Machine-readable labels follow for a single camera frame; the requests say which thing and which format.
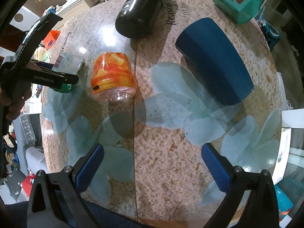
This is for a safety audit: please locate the clear green plastic cup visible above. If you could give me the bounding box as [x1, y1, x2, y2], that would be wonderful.
[52, 52, 82, 93]

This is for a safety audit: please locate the dark blue cup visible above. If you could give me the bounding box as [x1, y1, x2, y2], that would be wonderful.
[175, 17, 254, 105]

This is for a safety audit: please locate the person's left hand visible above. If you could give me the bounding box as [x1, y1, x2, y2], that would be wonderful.
[0, 87, 32, 121]

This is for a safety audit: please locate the teal floral box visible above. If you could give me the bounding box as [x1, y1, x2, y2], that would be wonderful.
[274, 185, 293, 221]

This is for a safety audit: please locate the orange small box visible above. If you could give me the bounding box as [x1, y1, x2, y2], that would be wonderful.
[43, 30, 60, 50]

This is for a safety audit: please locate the white box with apple logo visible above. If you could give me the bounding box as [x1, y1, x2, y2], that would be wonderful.
[272, 128, 292, 185]

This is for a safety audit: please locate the orange yellow plastic jar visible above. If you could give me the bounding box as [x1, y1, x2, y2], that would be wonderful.
[91, 52, 138, 102]

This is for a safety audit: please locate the black cylindrical bottle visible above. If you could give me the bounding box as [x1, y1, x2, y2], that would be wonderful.
[115, 0, 165, 39]

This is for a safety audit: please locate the dark teal bag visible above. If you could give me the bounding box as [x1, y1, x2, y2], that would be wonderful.
[258, 19, 281, 51]

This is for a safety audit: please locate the teal tissue box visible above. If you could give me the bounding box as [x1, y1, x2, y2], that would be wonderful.
[212, 0, 262, 24]

